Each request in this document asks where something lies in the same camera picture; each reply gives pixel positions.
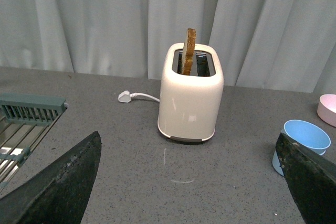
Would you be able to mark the white two-slot toaster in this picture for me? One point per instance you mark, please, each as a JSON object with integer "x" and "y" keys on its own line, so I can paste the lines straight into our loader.
{"x": 189, "y": 105}

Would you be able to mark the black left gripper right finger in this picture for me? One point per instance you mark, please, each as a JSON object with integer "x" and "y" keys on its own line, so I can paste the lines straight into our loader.
{"x": 310, "y": 179}

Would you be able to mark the white power plug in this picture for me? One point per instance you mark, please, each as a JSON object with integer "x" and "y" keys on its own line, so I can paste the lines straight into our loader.
{"x": 124, "y": 97}

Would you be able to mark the blue plastic cup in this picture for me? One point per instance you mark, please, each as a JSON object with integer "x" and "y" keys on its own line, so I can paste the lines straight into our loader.
{"x": 276, "y": 164}
{"x": 307, "y": 134}

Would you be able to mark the green metal dish rack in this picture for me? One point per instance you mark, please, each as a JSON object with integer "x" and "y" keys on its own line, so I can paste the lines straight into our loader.
{"x": 25, "y": 120}

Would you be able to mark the brown toast slice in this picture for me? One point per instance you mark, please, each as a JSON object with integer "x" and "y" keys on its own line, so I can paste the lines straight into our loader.
{"x": 188, "y": 51}

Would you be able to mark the pink plastic bowl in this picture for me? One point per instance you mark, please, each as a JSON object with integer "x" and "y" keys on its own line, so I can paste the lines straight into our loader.
{"x": 326, "y": 109}

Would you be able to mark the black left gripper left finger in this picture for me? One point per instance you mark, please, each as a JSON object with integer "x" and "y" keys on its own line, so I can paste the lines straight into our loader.
{"x": 60, "y": 192}

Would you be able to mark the grey pleated curtain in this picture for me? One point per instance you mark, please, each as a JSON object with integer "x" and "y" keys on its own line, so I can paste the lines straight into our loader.
{"x": 271, "y": 44}

